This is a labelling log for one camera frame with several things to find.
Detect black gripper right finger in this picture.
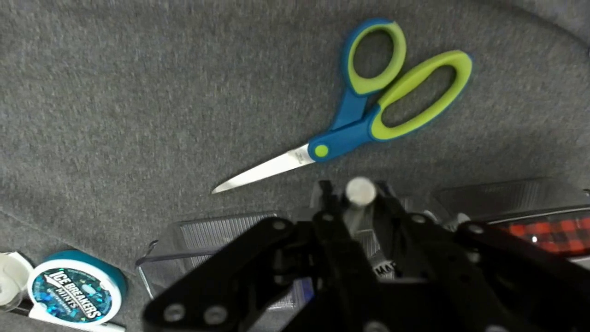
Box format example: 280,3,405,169
372,181,590,332

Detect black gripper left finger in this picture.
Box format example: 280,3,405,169
140,180,376,332

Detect grey barrel marker pen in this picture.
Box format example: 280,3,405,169
341,176,402,279

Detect red plaid tape roll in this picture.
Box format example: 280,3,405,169
499,215,590,257

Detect clear plastic marker tray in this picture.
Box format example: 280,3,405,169
134,178,590,332

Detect grey tablecloth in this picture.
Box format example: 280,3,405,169
0,0,590,332

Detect green blue handled scissors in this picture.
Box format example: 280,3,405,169
210,17,475,196

